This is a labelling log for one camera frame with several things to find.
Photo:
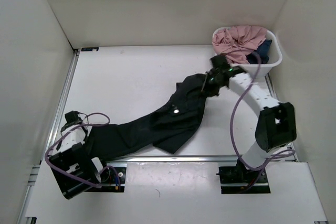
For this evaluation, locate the small blue label sticker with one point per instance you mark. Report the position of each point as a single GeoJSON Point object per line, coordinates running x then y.
{"type": "Point", "coordinates": [89, 49]}

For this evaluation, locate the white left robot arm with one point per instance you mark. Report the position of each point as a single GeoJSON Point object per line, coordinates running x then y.
{"type": "Point", "coordinates": [73, 168]}

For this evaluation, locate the pink garment in basket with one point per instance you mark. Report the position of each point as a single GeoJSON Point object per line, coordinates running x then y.
{"type": "Point", "coordinates": [237, 42]}

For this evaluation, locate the white plastic laundry basket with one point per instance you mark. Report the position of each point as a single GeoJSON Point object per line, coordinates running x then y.
{"type": "Point", "coordinates": [275, 57]}

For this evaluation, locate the black trousers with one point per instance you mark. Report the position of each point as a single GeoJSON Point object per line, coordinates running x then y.
{"type": "Point", "coordinates": [167, 128]}

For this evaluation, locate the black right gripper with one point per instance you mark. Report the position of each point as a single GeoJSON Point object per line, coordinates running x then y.
{"type": "Point", "coordinates": [209, 75]}

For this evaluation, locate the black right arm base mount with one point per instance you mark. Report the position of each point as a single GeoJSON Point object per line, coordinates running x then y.
{"type": "Point", "coordinates": [234, 181]}

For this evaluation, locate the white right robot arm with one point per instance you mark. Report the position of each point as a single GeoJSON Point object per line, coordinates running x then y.
{"type": "Point", "coordinates": [276, 126]}

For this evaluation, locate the dark blue garment in basket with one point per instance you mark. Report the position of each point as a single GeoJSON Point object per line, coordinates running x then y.
{"type": "Point", "coordinates": [262, 51]}

